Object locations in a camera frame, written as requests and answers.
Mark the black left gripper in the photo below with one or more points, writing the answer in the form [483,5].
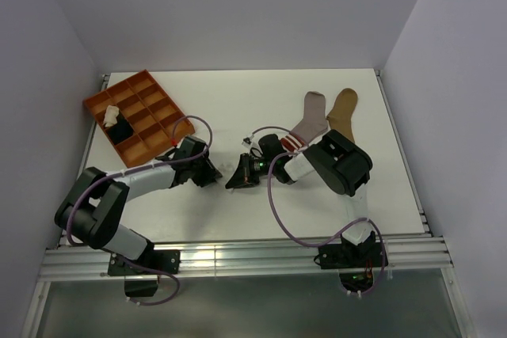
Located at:
[209,174]

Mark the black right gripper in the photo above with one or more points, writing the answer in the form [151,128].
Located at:
[244,176]

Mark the black sock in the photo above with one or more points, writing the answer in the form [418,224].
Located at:
[119,132]

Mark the cream brown striped sock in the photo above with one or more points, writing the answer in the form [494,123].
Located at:
[111,117]

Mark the white sock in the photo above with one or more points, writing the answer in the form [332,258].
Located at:
[227,168]

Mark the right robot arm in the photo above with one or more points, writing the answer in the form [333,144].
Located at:
[345,169]

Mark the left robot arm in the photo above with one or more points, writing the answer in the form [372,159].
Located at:
[92,210]

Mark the grey sock red stripes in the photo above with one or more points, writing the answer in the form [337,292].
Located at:
[312,125]

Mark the orange compartment tray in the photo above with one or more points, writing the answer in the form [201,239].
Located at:
[155,118]

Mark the tan brown sock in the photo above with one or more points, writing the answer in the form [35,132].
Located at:
[340,116]

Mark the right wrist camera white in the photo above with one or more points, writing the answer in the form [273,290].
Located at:
[247,142]

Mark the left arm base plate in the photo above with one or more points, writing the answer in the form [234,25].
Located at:
[151,263]

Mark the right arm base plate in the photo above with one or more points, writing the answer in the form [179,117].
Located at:
[347,255]

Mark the aluminium frame rail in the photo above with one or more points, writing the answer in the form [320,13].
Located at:
[250,258]

